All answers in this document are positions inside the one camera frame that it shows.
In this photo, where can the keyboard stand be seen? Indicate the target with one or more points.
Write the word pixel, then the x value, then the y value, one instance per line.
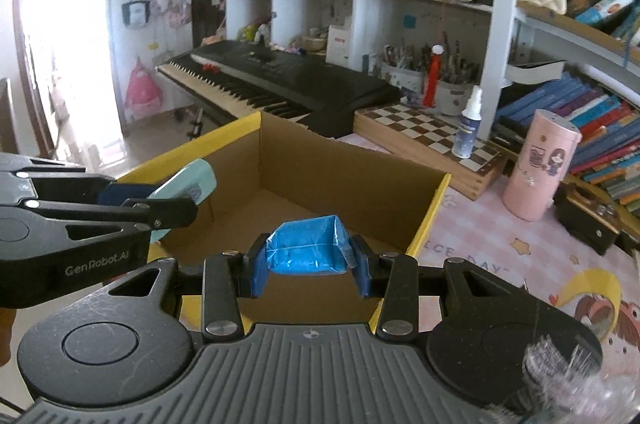
pixel 202 122

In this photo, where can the white spray bottle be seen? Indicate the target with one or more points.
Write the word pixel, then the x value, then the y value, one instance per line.
pixel 465 129

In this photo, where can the white pen holder with brushes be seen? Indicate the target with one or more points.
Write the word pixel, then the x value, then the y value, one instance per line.
pixel 456 94
pixel 405 74

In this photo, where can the blue packet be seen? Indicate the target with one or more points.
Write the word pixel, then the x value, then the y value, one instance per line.
pixel 305 249

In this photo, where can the yellow cardboard box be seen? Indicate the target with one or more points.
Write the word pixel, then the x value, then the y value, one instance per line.
pixel 320 184

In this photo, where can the pink hanging bag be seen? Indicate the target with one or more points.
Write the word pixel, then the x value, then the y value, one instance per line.
pixel 170 7

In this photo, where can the black wooden box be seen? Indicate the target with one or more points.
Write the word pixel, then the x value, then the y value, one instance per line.
pixel 587 216

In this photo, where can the pale teal plastic case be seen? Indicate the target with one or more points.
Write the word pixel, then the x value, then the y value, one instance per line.
pixel 187 179

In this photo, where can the navy hanging tote bag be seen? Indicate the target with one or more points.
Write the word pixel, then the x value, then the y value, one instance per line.
pixel 135 9

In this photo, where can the wooden chessboard box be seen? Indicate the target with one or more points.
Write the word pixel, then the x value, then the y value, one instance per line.
pixel 420 129

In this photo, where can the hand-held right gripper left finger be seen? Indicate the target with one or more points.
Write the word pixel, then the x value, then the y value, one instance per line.
pixel 256 271

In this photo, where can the white low shelf unit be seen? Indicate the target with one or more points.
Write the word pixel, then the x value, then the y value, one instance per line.
pixel 380 4

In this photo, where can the pink cylindrical container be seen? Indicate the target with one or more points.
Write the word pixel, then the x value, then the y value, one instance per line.
pixel 540 164

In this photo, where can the white box with red label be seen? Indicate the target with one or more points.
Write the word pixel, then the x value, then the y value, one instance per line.
pixel 340 47

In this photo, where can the row of colourful books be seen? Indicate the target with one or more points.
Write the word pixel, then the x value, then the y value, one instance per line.
pixel 590 124

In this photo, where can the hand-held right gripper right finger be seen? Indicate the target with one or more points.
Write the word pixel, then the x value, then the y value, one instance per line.
pixel 361 276

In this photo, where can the black electronic keyboard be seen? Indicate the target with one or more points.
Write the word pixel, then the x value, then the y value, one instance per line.
pixel 300 74

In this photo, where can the fuzzy lilac sleeve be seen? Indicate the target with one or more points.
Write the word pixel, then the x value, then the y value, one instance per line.
pixel 560 374

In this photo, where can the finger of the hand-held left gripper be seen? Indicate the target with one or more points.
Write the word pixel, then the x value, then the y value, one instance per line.
pixel 170 213
pixel 60 186

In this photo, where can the pink child backpack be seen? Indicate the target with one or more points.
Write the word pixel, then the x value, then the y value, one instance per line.
pixel 142 92

